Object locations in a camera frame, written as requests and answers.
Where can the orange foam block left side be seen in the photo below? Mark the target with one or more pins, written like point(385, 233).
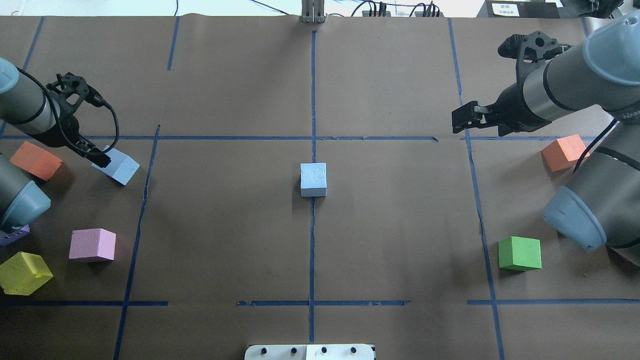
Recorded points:
point(36, 161)

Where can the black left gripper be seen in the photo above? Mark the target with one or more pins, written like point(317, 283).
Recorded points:
point(66, 129)

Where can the black box device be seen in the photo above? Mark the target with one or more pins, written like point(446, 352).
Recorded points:
point(518, 9)

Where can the purple foam block left side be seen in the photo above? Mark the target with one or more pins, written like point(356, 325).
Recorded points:
point(9, 238)

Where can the yellow foam block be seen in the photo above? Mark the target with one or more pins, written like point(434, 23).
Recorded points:
point(24, 273)

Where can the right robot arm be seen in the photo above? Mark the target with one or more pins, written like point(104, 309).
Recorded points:
point(556, 130)

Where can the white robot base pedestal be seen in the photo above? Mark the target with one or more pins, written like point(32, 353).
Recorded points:
point(348, 351)

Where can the light pink foam block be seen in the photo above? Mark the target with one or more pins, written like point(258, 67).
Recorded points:
point(92, 245)

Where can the light blue foam block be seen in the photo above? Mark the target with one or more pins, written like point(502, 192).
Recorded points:
point(313, 180)

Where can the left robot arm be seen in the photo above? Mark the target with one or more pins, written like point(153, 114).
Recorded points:
point(46, 114)

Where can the orange textured foam block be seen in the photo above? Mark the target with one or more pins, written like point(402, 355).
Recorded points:
point(563, 153)

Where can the green foam block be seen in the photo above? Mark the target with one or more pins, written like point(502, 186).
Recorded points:
point(519, 254)

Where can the aluminium frame post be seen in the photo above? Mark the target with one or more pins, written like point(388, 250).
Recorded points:
point(313, 11)

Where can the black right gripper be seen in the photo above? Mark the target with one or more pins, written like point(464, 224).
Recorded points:
point(511, 111)

